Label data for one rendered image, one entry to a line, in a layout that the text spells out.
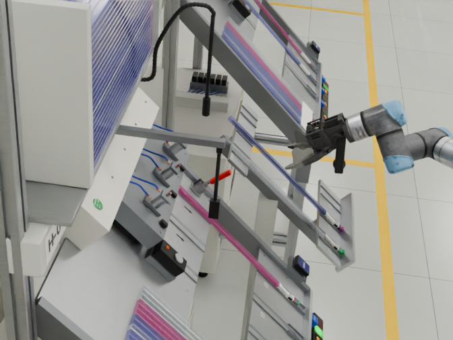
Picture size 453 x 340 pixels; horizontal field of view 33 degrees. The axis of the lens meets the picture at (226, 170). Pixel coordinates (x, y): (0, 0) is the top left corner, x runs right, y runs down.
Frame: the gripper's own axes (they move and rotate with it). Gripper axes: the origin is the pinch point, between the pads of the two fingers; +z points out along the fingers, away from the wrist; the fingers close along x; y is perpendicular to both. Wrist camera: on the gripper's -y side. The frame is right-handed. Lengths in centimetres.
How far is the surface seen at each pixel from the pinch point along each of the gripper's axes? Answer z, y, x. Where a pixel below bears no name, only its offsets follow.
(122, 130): 7, 53, 60
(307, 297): 3.4, -23.6, 33.3
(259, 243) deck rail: 8.4, -4.0, 30.1
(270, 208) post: 11.7, -11.9, 3.6
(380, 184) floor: 13, -109, -137
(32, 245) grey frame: 8, 58, 101
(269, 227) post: 15.0, -18.1, 3.7
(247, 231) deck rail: 9.6, 0.7, 30.1
